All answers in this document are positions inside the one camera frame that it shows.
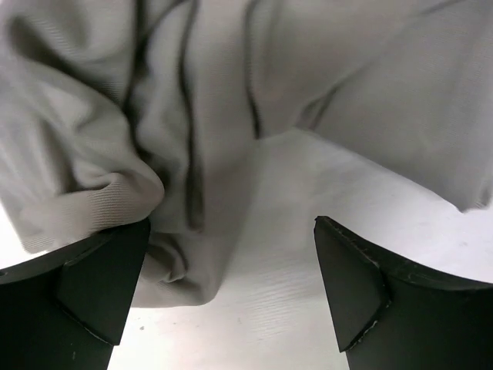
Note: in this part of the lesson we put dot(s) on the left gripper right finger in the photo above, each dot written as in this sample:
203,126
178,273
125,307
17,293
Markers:
392,313

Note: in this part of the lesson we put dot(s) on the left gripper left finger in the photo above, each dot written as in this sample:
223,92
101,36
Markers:
68,308

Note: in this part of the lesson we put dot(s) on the grey trousers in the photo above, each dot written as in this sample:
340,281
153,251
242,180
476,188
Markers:
117,111

